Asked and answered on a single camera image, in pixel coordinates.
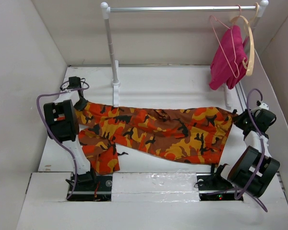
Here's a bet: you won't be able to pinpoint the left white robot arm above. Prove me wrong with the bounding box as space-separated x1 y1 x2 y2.
36 76 97 192

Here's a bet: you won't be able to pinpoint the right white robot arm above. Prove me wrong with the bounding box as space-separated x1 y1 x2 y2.
212 106 280 198

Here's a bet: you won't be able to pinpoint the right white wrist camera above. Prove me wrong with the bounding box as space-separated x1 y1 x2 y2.
256 101 269 110

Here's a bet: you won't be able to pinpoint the magenta hanging garment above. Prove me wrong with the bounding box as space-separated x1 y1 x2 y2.
209 25 248 90

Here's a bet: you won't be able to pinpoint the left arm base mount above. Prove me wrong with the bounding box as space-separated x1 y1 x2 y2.
66 173 113 202

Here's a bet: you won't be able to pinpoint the white and silver clothes rack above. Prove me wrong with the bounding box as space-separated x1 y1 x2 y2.
99 0 269 107

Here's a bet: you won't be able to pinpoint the aluminium side rail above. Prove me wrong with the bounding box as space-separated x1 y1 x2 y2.
235 82 247 111

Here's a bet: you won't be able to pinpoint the orange camouflage trousers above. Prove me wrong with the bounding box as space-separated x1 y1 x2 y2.
75 101 237 175

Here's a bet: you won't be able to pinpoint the beige plastic hanger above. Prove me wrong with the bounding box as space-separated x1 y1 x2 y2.
230 2 259 76

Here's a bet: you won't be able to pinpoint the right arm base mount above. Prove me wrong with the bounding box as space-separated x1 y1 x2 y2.
194 173 236 201

